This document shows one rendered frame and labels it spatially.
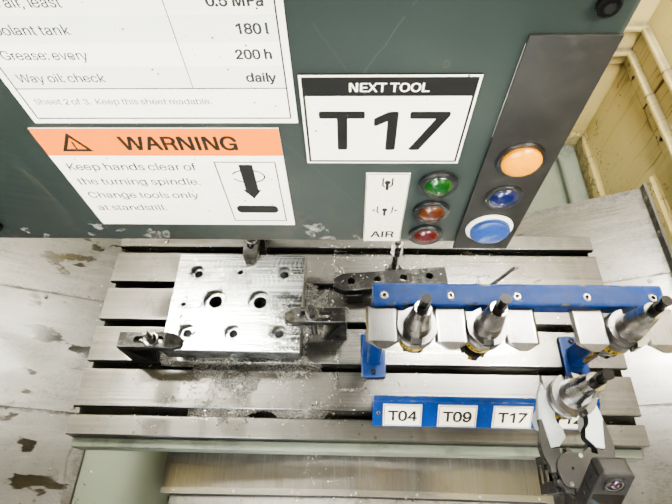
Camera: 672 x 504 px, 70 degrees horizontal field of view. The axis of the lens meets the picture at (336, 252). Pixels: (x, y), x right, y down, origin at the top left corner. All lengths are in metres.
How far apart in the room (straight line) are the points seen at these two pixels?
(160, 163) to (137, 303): 0.92
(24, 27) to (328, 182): 0.19
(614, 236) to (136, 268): 1.27
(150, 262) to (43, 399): 0.47
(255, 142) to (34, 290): 1.35
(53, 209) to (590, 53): 0.38
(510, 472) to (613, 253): 0.64
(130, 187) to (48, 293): 1.25
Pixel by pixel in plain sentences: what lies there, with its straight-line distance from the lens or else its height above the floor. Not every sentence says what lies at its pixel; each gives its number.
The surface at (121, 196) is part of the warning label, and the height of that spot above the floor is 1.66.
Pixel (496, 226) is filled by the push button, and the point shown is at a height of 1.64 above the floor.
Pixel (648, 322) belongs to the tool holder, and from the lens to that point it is 0.83.
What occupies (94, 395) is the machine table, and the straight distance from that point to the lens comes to 1.20.
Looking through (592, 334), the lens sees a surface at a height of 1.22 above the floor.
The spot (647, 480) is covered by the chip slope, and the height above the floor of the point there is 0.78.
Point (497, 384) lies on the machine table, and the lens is 1.12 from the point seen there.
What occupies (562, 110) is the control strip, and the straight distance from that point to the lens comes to 0.31.
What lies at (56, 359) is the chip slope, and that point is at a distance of 1.54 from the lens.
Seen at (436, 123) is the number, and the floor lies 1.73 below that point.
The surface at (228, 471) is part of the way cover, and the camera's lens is 1.24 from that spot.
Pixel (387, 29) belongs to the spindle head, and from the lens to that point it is 0.26.
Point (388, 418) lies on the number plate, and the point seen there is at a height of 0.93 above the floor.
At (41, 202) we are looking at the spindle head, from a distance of 0.43.
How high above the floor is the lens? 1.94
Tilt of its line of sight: 59 degrees down
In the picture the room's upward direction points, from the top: 3 degrees counter-clockwise
